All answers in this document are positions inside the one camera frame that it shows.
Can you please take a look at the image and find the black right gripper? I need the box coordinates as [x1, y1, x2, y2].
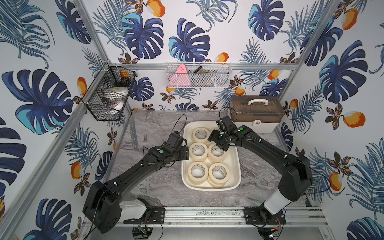
[206, 129, 229, 150]

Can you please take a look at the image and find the cream tape roll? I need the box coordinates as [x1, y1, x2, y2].
[192, 128, 211, 144]
[208, 144, 227, 163]
[207, 163, 230, 189]
[189, 143, 208, 162]
[188, 162, 209, 185]

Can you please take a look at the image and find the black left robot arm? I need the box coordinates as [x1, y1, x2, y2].
[83, 132, 189, 234]

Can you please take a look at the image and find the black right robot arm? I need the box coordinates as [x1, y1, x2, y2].
[208, 116, 313, 215]

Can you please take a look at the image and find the white plastic storage tray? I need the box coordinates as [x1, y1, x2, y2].
[181, 121, 242, 192]

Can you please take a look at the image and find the brown lidded storage case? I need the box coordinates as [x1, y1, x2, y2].
[230, 95, 285, 134]

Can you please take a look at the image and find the pink triangle in basket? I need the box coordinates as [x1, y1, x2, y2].
[169, 64, 191, 88]

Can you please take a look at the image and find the white object in black basket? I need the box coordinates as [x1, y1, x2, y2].
[102, 87, 129, 115]

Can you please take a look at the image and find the perforated metal DIN rail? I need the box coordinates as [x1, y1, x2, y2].
[129, 119, 139, 150]

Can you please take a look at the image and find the white mesh wall basket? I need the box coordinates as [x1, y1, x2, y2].
[165, 63, 232, 89]

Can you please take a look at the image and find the black wire basket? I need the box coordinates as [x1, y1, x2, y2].
[81, 63, 138, 122]

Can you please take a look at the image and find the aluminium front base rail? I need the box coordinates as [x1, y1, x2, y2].
[116, 207, 329, 228]

